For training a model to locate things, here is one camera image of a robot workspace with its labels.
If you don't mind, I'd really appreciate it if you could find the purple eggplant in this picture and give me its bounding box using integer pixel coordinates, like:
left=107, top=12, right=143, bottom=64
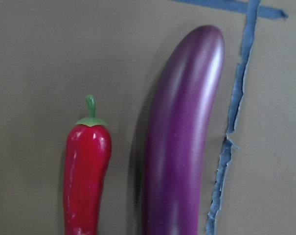
left=143, top=25, right=225, bottom=235

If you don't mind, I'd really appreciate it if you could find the red chili pepper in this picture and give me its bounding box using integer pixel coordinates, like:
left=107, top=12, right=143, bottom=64
left=63, top=95, right=112, bottom=235

